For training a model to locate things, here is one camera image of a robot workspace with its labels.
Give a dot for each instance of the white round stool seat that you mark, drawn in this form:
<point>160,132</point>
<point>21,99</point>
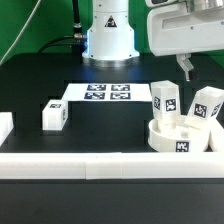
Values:
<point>177,137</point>

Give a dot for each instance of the white AprilTag marker sheet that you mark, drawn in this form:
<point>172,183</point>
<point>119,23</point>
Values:
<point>107,92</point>

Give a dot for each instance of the white left fence block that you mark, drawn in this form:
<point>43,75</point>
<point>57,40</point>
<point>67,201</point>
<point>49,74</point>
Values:
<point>6,125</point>

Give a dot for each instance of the black cable horizontal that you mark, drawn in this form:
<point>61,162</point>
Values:
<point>75,42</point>

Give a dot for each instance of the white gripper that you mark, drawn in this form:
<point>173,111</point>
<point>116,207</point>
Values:
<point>172,30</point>

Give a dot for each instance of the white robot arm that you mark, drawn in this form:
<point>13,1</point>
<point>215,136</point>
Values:
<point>111,40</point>

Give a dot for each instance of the white front fence bar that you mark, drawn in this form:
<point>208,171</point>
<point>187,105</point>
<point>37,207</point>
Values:
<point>89,166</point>

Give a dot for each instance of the black cable vertical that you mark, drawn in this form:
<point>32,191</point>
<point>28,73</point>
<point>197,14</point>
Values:
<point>76,15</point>

